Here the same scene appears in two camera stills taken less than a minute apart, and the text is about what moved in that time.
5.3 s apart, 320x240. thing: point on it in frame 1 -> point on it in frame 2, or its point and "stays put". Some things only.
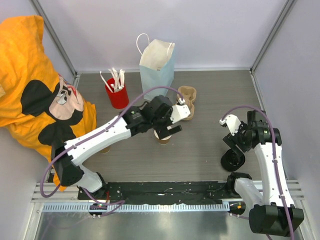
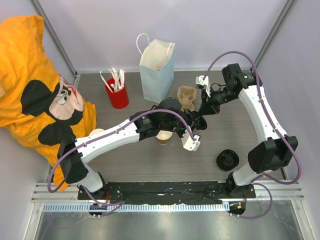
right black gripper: (233, 140) -> (206, 109)
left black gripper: (163, 132) -> (190, 117)
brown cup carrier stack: (189, 93) stays put
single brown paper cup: (164, 141) stays put
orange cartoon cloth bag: (37, 102) stays put
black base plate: (161, 191) stays put
